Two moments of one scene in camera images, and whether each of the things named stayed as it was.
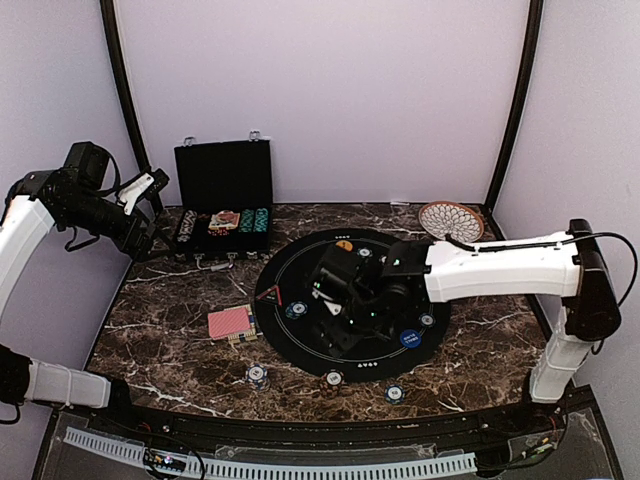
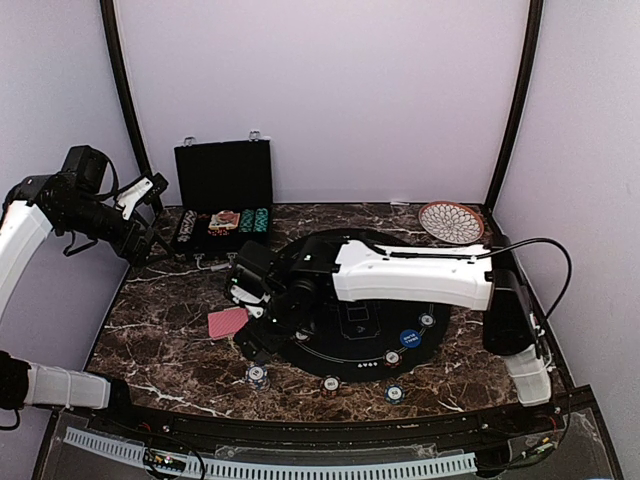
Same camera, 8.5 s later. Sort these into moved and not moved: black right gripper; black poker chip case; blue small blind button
Moved: black right gripper
Not moved: black poker chip case; blue small blind button
